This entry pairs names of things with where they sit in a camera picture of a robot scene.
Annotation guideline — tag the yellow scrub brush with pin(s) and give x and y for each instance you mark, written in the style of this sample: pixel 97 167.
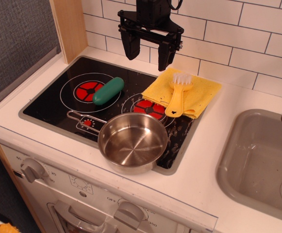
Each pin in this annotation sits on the yellow scrub brush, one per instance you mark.
pixel 181 82

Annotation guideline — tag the yellow cloth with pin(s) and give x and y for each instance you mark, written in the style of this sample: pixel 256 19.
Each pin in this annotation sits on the yellow cloth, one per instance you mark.
pixel 195 100

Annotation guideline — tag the wooden side post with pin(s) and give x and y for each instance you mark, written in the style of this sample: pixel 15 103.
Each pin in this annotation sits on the wooden side post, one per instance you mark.
pixel 70 26

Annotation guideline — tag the stainless steel pot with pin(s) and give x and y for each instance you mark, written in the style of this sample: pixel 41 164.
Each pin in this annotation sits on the stainless steel pot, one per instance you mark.
pixel 131 143

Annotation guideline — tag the grey sink basin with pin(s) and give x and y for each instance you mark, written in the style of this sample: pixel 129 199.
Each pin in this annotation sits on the grey sink basin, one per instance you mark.
pixel 250 166

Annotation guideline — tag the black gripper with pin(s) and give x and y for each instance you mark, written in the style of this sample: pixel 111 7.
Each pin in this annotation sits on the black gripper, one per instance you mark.
pixel 151 22

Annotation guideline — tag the grey right oven knob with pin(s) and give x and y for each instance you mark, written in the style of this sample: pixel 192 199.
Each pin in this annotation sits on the grey right oven knob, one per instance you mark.
pixel 129 214

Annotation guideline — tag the grey oven knob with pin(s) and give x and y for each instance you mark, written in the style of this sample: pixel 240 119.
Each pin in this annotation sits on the grey oven knob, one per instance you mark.
pixel 32 169
pixel 129 214

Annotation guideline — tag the black toy stove top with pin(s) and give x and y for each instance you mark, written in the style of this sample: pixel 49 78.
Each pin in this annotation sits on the black toy stove top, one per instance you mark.
pixel 66 106

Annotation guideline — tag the grey oven door handle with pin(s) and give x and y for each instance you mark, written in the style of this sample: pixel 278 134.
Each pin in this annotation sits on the grey oven door handle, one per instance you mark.
pixel 77 218

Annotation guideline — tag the orange object at corner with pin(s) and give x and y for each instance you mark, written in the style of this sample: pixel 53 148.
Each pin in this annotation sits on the orange object at corner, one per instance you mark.
pixel 8 228

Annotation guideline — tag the grey left oven knob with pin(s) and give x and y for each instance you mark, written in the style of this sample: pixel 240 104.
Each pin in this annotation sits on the grey left oven knob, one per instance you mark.
pixel 32 169

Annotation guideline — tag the green plastic cucumber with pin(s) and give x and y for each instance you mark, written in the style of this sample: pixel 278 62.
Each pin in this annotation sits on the green plastic cucumber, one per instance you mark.
pixel 108 91

